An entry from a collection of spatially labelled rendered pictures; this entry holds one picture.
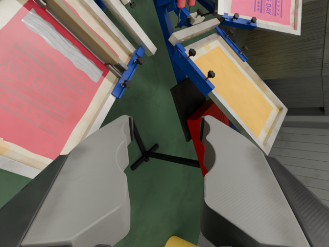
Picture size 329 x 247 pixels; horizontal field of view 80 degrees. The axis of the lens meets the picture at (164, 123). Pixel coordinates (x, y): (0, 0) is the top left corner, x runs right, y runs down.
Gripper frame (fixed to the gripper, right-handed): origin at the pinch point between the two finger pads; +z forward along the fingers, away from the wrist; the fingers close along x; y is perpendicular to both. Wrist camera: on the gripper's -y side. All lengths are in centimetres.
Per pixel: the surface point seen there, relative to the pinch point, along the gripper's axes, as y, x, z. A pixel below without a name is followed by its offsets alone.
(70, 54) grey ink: 10, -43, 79
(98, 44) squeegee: 6, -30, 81
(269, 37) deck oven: 26, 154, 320
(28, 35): 1, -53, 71
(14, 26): -2, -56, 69
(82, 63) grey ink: 14, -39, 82
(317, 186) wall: 218, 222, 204
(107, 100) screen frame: 31, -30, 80
